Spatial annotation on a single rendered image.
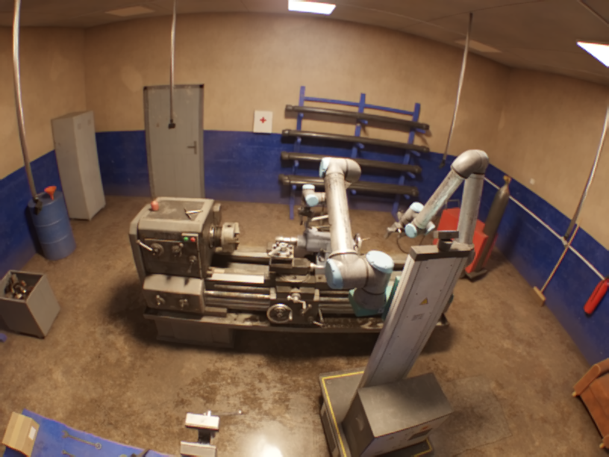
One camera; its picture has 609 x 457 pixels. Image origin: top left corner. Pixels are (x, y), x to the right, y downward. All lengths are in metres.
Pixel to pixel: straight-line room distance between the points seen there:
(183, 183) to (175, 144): 0.75
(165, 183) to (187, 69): 2.14
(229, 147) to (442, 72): 4.04
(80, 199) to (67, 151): 0.88
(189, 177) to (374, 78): 3.71
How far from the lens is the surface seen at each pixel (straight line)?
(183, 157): 5.66
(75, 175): 5.56
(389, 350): 1.87
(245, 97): 5.24
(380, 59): 5.39
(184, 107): 5.46
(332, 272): 1.45
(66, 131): 5.44
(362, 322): 2.92
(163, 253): 2.51
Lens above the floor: 2.46
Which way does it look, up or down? 30 degrees down
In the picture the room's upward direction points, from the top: 7 degrees clockwise
